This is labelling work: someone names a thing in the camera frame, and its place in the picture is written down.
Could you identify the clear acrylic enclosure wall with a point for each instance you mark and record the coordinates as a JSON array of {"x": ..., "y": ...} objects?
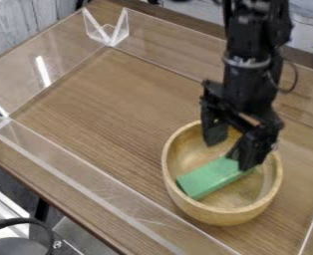
[{"x": 87, "y": 113}]

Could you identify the brown wooden bowl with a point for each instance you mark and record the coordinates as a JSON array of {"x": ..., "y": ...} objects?
[{"x": 239, "y": 201}]

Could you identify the white cylindrical container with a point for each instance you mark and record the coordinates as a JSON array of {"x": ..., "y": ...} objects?
[{"x": 302, "y": 31}]

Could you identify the grey metal clamp plate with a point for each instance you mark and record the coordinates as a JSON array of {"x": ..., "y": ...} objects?
[{"x": 57, "y": 246}]

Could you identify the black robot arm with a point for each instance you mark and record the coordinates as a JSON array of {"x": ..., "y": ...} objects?
[{"x": 258, "y": 28}]

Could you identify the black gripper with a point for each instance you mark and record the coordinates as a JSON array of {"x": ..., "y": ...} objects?
[{"x": 240, "y": 103}]

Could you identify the green rectangular block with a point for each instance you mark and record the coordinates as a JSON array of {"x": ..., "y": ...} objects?
[{"x": 210, "y": 177}]

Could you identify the clear acrylic corner bracket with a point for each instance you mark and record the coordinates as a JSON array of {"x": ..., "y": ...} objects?
[{"x": 107, "y": 34}]

